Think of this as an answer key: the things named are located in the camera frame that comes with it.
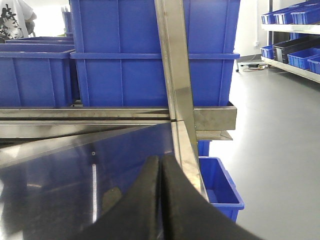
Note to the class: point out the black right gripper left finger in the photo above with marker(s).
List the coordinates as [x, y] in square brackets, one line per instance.
[135, 215]

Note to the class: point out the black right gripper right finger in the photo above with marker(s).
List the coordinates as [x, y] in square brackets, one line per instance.
[187, 215]

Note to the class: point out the blue bin on floor right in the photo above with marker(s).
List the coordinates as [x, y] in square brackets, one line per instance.
[219, 185]

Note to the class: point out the right blue plastic bin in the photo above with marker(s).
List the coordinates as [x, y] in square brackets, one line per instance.
[118, 52]

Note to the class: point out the blue plastic bin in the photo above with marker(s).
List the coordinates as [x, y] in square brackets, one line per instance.
[118, 52]
[36, 73]

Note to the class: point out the left blue plastic bin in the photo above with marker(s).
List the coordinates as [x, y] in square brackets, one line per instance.
[36, 73]

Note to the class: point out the stainless steel rack frame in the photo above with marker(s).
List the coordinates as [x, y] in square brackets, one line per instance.
[187, 124]

